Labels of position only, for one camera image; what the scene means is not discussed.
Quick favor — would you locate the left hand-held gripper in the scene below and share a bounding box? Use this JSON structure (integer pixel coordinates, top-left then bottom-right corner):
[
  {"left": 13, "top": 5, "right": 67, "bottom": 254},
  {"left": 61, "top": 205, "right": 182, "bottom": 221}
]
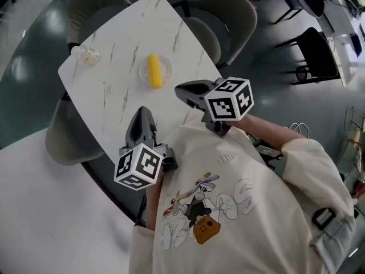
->
[{"left": 113, "top": 106, "right": 179, "bottom": 192}]

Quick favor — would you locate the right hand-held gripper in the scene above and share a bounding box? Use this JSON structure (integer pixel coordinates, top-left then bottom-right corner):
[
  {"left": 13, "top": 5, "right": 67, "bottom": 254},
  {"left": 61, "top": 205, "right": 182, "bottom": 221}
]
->
[{"left": 174, "top": 76, "right": 255, "bottom": 139}]

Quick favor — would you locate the yellow corn cob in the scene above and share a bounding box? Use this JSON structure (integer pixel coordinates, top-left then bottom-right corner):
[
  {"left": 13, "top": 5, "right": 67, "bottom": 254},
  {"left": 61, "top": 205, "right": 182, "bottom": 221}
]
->
[{"left": 147, "top": 53, "right": 164, "bottom": 90}]

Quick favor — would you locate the person's left forearm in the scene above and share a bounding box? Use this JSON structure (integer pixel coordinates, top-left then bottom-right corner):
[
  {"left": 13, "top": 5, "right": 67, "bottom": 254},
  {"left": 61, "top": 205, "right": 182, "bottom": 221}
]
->
[{"left": 145, "top": 168, "right": 165, "bottom": 231}]

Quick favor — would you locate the person's right forearm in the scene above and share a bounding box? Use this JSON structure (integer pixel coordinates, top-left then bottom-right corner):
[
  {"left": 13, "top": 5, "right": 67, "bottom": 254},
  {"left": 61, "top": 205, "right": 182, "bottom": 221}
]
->
[{"left": 226, "top": 113, "right": 306, "bottom": 154}]

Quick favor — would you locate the grey upholstered chair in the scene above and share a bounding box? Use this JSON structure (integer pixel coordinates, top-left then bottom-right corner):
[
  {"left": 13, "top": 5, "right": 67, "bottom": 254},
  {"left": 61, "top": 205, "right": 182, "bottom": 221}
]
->
[
  {"left": 171, "top": 0, "right": 258, "bottom": 70},
  {"left": 64, "top": 0, "right": 132, "bottom": 53},
  {"left": 44, "top": 94, "right": 107, "bottom": 166}
]

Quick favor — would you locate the small clear plastic bottle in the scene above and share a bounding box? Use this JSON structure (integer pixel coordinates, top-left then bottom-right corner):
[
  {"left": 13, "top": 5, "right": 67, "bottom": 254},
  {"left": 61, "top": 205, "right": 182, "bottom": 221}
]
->
[{"left": 70, "top": 45, "right": 101, "bottom": 65}]

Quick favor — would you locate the cream printed sweatshirt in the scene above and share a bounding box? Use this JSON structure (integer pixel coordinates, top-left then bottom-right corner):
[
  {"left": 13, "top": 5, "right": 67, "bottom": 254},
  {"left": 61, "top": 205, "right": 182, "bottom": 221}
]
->
[{"left": 128, "top": 115, "right": 358, "bottom": 274}]

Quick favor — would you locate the white desk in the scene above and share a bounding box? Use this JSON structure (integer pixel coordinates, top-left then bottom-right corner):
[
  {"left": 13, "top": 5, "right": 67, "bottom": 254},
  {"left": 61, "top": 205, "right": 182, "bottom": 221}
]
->
[{"left": 321, "top": 0, "right": 365, "bottom": 87}]

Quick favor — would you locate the thin black cable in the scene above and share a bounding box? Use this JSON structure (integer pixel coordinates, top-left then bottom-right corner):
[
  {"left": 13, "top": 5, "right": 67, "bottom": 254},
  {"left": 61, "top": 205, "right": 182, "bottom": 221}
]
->
[{"left": 133, "top": 195, "right": 148, "bottom": 228}]

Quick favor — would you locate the white cable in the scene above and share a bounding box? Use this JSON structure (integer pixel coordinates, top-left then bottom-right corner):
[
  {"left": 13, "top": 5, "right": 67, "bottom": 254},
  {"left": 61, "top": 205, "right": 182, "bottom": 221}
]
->
[{"left": 288, "top": 122, "right": 311, "bottom": 139}]

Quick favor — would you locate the metal wire rack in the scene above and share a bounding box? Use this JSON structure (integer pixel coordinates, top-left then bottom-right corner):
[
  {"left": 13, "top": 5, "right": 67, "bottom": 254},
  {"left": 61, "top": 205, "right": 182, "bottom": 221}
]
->
[{"left": 339, "top": 106, "right": 365, "bottom": 167}]

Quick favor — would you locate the black strap buckle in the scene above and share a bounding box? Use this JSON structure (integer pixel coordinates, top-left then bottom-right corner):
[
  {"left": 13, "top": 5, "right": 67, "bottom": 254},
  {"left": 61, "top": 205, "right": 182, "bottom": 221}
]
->
[{"left": 311, "top": 207, "right": 336, "bottom": 231}]

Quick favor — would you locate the grey strap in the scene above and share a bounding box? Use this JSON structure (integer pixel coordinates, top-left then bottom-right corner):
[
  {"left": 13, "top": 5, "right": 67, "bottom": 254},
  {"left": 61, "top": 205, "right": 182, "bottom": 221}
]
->
[{"left": 310, "top": 214, "right": 357, "bottom": 249}]

